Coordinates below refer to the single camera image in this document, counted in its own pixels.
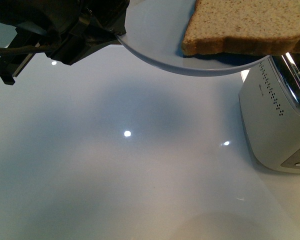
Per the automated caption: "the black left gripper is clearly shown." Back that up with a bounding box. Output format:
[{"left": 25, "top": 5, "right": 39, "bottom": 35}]
[{"left": 0, "top": 0, "right": 129, "bottom": 85}]

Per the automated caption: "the white round plate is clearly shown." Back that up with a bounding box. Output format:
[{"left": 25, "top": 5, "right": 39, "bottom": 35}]
[{"left": 118, "top": 0, "right": 267, "bottom": 77}]

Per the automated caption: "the brown bread slice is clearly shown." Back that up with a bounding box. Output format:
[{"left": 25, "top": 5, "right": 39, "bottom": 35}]
[{"left": 181, "top": 0, "right": 300, "bottom": 56}]

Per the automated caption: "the silver white toaster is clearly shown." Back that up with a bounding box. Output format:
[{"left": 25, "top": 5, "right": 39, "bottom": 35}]
[{"left": 239, "top": 53, "right": 300, "bottom": 174}]

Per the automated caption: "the black braided cable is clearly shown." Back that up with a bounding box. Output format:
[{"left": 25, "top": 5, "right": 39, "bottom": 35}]
[{"left": 0, "top": 45, "right": 56, "bottom": 59}]

